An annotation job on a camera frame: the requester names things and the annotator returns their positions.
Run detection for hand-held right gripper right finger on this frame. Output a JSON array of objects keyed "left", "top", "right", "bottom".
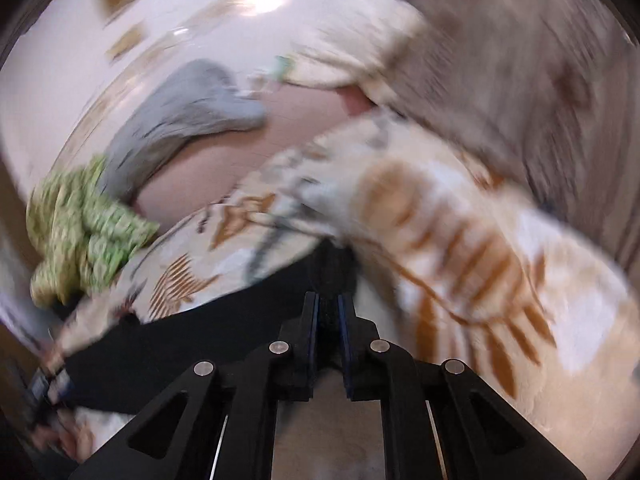
[{"left": 337, "top": 292, "right": 588, "bottom": 480}]

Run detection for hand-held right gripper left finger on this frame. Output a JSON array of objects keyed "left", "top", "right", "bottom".
[{"left": 67, "top": 292, "right": 321, "bottom": 480}]

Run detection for black pants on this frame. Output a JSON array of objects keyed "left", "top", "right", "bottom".
[{"left": 65, "top": 240, "right": 361, "bottom": 416}]

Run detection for person's left hand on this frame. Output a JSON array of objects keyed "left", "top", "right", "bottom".
[{"left": 30, "top": 407, "right": 96, "bottom": 463}]

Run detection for leaf print blanket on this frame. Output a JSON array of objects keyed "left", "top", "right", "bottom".
[{"left": 55, "top": 110, "right": 640, "bottom": 480}]

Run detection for green checked quilt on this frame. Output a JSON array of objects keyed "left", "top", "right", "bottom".
[{"left": 25, "top": 155, "right": 161, "bottom": 306}]

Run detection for pink bed sheet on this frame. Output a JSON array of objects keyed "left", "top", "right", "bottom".
[{"left": 132, "top": 80, "right": 376, "bottom": 233}]

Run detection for grey quilted pillow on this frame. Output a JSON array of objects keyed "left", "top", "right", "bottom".
[{"left": 97, "top": 59, "right": 268, "bottom": 206}]

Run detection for small crumpled pale cloth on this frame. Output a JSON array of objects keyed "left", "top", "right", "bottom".
[{"left": 250, "top": 55, "right": 296, "bottom": 93}]

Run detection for white quilted cloth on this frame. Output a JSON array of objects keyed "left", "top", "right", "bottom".
[{"left": 285, "top": 0, "right": 431, "bottom": 93}]

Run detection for brown striped cloth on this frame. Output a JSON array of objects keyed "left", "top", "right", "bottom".
[{"left": 355, "top": 0, "right": 640, "bottom": 281}]

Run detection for small wall picture frame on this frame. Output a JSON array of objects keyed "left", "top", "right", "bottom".
[{"left": 107, "top": 22, "right": 148, "bottom": 61}]

